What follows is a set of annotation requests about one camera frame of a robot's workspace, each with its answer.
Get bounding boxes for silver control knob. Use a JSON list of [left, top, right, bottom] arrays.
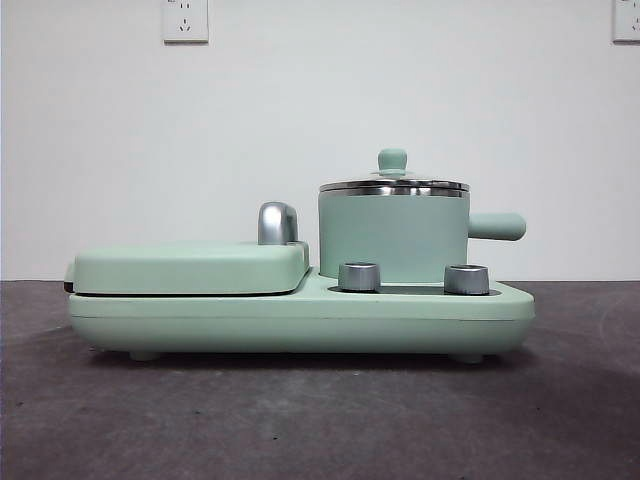
[[337, 261, 383, 292], [443, 263, 490, 295]]

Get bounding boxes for glass lid with green knob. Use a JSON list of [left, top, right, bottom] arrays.
[[318, 147, 471, 194]]

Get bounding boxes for white wall socket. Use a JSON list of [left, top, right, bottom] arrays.
[[611, 0, 640, 44], [161, 0, 210, 44]]

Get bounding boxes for mint green breakfast machine base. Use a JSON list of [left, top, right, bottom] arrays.
[[67, 264, 536, 362]]

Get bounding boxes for green griddle cover silver handle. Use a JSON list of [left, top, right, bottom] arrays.
[[63, 200, 313, 296]]

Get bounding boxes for mint green pot with handle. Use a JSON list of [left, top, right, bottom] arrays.
[[316, 185, 528, 281]]

